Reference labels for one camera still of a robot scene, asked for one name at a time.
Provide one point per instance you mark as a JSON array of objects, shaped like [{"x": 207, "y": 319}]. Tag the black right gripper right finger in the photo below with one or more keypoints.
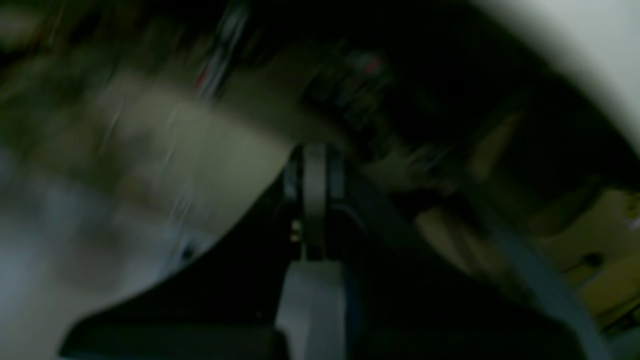
[{"x": 406, "y": 302}]

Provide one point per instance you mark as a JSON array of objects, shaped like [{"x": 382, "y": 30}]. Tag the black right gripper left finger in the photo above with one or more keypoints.
[{"x": 220, "y": 306}]

